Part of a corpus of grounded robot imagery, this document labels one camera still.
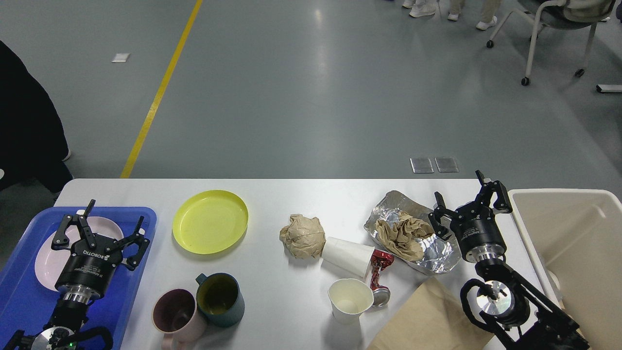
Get right metal floor plate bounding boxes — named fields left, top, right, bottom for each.
left=434, top=157, right=460, bottom=173

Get people's feet in background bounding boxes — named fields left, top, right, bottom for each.
left=401, top=0, right=502, bottom=31

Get beige plastic bin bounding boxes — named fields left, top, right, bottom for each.
left=509, top=189, right=622, bottom=350

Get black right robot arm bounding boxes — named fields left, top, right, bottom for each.
left=428, top=171, right=589, bottom=350

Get crushed red can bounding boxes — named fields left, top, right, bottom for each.
left=369, top=250, right=395, bottom=308

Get white paper cup upright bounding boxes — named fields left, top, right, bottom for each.
left=328, top=278, right=374, bottom=324

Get white metal bar on floor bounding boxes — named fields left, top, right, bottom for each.
left=596, top=84, right=622, bottom=94

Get blue plastic tray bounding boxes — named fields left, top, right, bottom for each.
left=0, top=207, right=157, bottom=350

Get pink mug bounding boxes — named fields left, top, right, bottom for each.
left=152, top=288, right=207, bottom=350

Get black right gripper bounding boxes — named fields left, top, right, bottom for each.
left=428, top=170, right=513, bottom=263

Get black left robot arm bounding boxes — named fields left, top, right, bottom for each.
left=1, top=201, right=157, bottom=350

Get crumpled aluminium foil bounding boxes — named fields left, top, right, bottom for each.
left=364, top=191, right=461, bottom=276

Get crumpled brown paper ball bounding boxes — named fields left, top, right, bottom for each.
left=278, top=213, right=326, bottom=259

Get white paper cup lying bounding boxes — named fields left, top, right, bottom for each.
left=321, top=237, right=375, bottom=278

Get dark teal mug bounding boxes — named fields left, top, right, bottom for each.
left=195, top=272, right=246, bottom=328

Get pink plate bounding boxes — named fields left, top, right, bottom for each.
left=34, top=216, right=124, bottom=292

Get crumpled brown paper on foil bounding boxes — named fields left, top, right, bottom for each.
left=375, top=211, right=435, bottom=262

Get yellow plate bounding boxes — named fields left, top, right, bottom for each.
left=173, top=189, right=249, bottom=255

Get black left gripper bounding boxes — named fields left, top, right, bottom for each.
left=51, top=199, right=151, bottom=298

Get grey office chair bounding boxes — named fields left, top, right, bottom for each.
left=486, top=0, right=616, bottom=87

